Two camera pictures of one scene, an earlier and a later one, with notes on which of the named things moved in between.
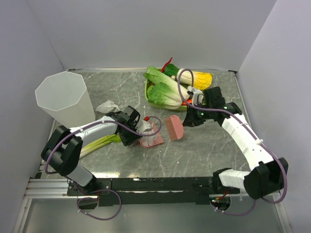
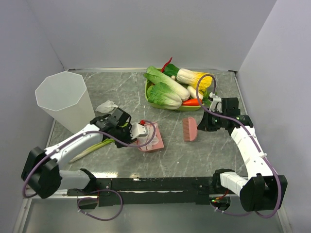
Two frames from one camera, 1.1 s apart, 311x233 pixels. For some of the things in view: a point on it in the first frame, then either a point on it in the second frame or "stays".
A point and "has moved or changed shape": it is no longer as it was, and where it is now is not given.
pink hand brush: (175, 127) → (190, 129)
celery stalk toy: (100, 142) stays
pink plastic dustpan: (153, 130) has moved or changed shape
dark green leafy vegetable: (171, 70) stays
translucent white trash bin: (64, 96) stays
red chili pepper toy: (164, 67) stays
